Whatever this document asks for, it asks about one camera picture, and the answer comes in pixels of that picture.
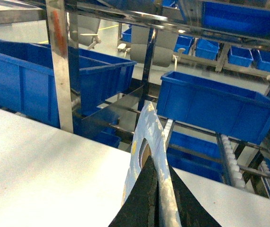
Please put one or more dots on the large blue bin left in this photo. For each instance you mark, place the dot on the large blue bin left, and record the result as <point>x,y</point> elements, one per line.
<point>27,83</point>

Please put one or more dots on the large blue bin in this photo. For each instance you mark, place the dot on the large blue bin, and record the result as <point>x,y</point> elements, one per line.
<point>230,110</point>
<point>27,83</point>

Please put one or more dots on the steel rack upright post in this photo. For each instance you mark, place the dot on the steel rack upright post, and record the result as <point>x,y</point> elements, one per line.
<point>59,46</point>

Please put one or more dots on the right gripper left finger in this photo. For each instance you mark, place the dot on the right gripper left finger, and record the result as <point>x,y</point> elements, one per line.
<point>141,206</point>

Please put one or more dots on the flower gift bag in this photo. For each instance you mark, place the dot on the flower gift bag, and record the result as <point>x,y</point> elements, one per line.
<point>149,129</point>

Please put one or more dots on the large blue bin right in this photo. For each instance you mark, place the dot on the large blue bin right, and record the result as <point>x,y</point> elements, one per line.
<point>230,110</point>

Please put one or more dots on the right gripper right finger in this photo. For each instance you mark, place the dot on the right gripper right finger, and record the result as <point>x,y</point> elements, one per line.
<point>191,212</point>

